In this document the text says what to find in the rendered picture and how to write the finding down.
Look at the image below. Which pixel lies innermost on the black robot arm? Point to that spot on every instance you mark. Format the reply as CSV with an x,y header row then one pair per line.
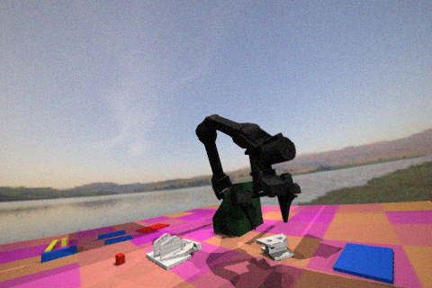
x,y
263,149

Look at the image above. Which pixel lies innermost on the small red block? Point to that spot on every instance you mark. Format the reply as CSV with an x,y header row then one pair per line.
x,y
120,259

